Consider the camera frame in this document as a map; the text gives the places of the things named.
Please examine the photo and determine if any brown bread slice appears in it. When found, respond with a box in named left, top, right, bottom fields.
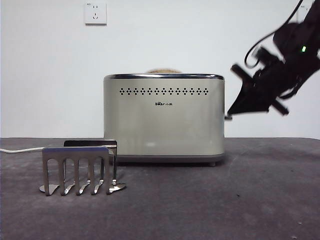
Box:
left=145, top=69, right=181, bottom=74

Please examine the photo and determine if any beige stainless steel toaster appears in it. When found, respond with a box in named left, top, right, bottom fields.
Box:
left=103, top=72, right=225, bottom=167

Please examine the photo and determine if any shiny metal toast rack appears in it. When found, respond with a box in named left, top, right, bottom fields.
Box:
left=38, top=139, right=127, bottom=197

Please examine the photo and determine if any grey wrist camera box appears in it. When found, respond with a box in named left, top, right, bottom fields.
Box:
left=254, top=46, right=271, bottom=65

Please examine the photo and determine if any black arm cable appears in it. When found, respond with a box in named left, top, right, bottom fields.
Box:
left=244, top=0, right=305, bottom=70

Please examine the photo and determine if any white toaster power cable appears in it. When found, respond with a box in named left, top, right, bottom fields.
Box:
left=0, top=146, right=44, bottom=154

